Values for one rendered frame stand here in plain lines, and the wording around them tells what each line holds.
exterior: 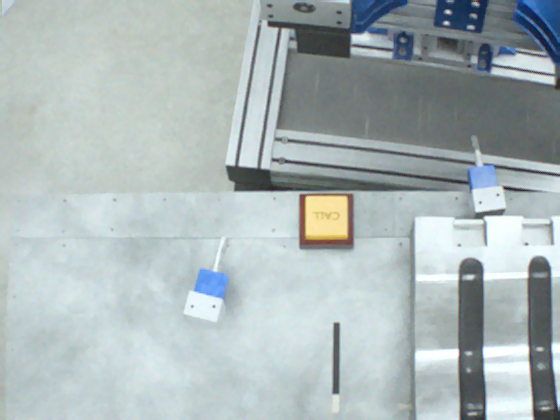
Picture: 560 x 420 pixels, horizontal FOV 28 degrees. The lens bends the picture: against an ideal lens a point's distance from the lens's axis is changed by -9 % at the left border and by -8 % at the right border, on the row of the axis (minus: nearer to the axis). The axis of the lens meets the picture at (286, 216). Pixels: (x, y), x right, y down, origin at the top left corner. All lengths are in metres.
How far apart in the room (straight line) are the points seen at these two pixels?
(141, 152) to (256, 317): 1.03
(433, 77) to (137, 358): 1.07
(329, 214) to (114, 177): 1.03
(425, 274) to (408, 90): 0.90
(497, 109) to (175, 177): 0.74
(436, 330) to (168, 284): 0.41
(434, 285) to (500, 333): 0.12
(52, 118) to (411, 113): 0.86
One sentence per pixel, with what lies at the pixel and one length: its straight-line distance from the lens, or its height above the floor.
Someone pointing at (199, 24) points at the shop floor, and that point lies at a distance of 2.86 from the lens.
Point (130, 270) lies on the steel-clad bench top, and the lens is 1.82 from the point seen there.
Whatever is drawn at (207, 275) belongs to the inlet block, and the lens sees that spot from 1.76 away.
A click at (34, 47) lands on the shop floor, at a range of 2.92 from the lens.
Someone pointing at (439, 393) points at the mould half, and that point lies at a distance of 1.65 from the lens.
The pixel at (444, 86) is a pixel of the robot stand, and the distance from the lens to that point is 2.56.
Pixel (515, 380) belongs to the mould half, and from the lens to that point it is 1.67.
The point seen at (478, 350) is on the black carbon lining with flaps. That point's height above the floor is 0.88.
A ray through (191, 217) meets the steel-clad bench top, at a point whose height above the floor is 0.80.
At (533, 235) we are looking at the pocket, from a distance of 1.77.
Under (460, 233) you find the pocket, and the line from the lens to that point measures 1.75.
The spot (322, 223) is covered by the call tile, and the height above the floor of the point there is 0.84.
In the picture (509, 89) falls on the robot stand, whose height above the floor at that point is 0.21.
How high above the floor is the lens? 2.53
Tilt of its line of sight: 72 degrees down
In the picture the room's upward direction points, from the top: 7 degrees counter-clockwise
